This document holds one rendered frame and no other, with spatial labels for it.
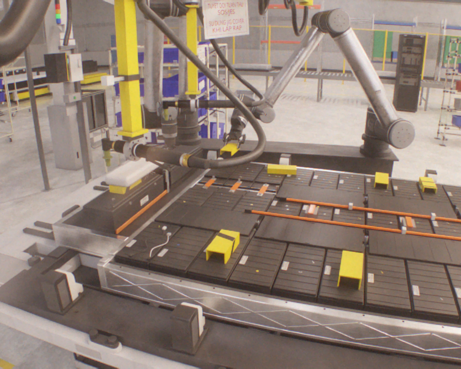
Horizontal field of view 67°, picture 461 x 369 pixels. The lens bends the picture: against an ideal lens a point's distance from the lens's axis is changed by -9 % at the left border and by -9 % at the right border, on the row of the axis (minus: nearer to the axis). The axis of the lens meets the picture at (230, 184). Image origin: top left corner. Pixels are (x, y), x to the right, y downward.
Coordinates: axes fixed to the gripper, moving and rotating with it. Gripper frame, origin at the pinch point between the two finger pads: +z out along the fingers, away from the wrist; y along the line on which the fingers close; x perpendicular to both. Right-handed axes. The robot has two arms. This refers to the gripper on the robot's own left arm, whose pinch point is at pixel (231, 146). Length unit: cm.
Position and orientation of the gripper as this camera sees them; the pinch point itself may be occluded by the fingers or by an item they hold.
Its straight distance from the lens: 228.7
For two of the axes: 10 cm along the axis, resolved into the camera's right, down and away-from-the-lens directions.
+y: -9.5, -1.2, 2.9
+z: -2.4, 8.7, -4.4
